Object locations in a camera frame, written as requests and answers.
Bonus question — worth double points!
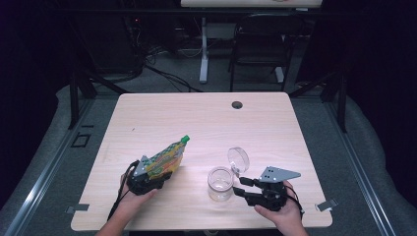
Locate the black chair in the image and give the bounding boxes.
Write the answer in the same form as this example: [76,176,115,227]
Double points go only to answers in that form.
[228,13,308,92]

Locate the black floor cables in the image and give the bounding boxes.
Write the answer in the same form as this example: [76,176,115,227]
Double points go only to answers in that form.
[144,63,203,93]

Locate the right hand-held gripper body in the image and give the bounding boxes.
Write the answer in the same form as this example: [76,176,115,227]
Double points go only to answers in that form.
[245,165,302,212]

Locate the person's right hand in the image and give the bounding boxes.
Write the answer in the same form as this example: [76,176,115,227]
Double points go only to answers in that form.
[254,181,305,230]

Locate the grey tape strip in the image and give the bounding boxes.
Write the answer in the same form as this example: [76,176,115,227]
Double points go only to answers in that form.
[315,199,338,212]
[65,203,90,214]

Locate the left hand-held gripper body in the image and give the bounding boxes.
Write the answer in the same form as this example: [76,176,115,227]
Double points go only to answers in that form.
[126,154,165,197]

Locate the aluminium floor rail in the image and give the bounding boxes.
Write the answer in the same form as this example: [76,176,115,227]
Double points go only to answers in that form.
[3,97,96,236]
[323,97,397,236]

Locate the black equipment cabinet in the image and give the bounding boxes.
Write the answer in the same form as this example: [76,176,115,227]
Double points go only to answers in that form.
[94,13,146,75]

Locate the person's left hand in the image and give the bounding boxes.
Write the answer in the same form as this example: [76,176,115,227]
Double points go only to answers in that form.
[116,172,159,220]

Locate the colourful snack bag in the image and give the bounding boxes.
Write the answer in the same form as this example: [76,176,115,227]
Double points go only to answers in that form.
[144,135,191,181]

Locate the white desk with white legs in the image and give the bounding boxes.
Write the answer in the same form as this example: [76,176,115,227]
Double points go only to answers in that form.
[180,0,324,85]

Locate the black metal stand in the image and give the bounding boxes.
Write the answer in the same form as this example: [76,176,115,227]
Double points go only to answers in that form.
[67,32,129,131]
[288,65,348,134]

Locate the clear jar with hinged lid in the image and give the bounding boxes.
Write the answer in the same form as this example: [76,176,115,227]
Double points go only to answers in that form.
[207,147,251,202]

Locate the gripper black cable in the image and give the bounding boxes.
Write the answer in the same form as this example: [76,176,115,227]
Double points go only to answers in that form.
[284,185,305,217]
[107,159,141,221]

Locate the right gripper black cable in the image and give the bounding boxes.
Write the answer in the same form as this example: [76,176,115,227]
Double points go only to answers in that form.
[284,185,305,217]

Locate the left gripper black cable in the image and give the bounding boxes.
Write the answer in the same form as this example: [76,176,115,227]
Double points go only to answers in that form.
[107,159,141,221]

